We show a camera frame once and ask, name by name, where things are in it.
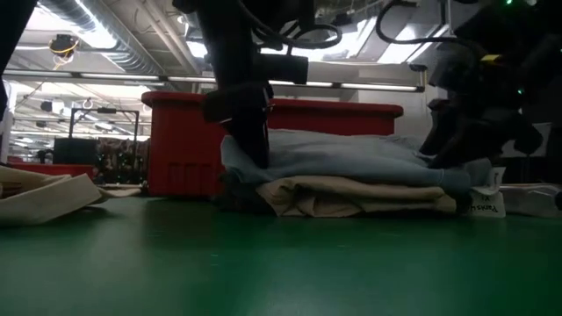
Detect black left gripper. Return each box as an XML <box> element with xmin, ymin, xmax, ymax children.
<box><xmin>195</xmin><ymin>0</ymin><xmax>274</xmax><ymax>170</ymax></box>

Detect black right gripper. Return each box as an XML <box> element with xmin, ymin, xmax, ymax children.
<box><xmin>419</xmin><ymin>34</ymin><xmax>562</xmax><ymax>170</ymax></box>

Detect dark blue denim jeans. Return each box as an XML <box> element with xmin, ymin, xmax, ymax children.
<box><xmin>213</xmin><ymin>170</ymin><xmax>474</xmax><ymax>215</ymax></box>

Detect pale blue denim garment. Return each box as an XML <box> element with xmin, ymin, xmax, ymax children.
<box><xmin>220</xmin><ymin>128</ymin><xmax>493</xmax><ymax>195</ymax></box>

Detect beige garment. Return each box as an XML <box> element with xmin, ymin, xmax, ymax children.
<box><xmin>256</xmin><ymin>175</ymin><xmax>458</xmax><ymax>219</ymax></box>

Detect red plastic laundry bin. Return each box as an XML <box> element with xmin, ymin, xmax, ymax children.
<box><xmin>140</xmin><ymin>90</ymin><xmax>404</xmax><ymax>198</ymax></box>

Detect white paper tag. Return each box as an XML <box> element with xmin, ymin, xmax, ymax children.
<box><xmin>468</xmin><ymin>190</ymin><xmax>507</xmax><ymax>219</ymax></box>
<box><xmin>482</xmin><ymin>166</ymin><xmax>507</xmax><ymax>192</ymax></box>

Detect grey storage boxes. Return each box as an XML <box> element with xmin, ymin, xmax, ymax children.
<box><xmin>500</xmin><ymin>121</ymin><xmax>552</xmax><ymax>159</ymax></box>

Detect green table mat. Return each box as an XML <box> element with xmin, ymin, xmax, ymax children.
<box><xmin>0</xmin><ymin>195</ymin><xmax>562</xmax><ymax>316</ymax></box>

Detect floral patterned panel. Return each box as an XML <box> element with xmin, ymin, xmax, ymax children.
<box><xmin>97</xmin><ymin>137</ymin><xmax>150</xmax><ymax>184</ymax></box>

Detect long light bar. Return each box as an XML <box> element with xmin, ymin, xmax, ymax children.
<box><xmin>0</xmin><ymin>68</ymin><xmax>426</xmax><ymax>94</ymax></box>

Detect black monitor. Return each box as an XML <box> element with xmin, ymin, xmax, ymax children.
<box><xmin>53</xmin><ymin>137</ymin><xmax>98</xmax><ymax>165</ymax></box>

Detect red partition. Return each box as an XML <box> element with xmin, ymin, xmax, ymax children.
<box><xmin>7</xmin><ymin>162</ymin><xmax>96</xmax><ymax>177</ymax></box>

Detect cream canvas tote bag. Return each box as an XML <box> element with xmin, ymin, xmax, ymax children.
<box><xmin>0</xmin><ymin>165</ymin><xmax>141</xmax><ymax>227</ymax></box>

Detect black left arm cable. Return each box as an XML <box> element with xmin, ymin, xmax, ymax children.
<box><xmin>236</xmin><ymin>0</ymin><xmax>343</xmax><ymax>50</ymax></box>

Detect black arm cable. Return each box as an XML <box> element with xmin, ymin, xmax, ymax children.
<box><xmin>236</xmin><ymin>0</ymin><xmax>343</xmax><ymax>50</ymax></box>
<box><xmin>375</xmin><ymin>0</ymin><xmax>484</xmax><ymax>47</ymax></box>

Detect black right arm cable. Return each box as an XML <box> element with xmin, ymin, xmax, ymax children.
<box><xmin>375</xmin><ymin>0</ymin><xmax>484</xmax><ymax>47</ymax></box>

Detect black metal rack frame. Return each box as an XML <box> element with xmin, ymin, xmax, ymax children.
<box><xmin>68</xmin><ymin>106</ymin><xmax>141</xmax><ymax>141</ymax></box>

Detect corrugated silver duct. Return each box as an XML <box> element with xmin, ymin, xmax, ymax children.
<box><xmin>37</xmin><ymin>0</ymin><xmax>163</xmax><ymax>75</ymax></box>

